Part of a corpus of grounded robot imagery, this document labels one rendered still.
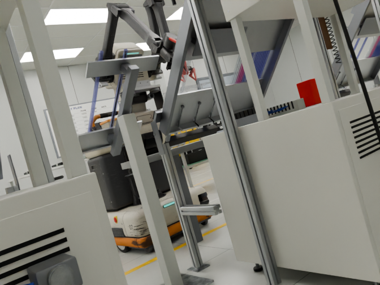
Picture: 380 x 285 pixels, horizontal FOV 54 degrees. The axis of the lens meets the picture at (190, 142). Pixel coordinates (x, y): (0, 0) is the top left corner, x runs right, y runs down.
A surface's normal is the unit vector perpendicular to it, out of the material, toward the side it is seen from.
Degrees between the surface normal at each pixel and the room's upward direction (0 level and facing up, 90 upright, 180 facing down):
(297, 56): 90
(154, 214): 90
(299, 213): 90
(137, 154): 90
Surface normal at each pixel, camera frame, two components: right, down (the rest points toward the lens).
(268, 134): -0.78, 0.22
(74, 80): 0.57, -0.15
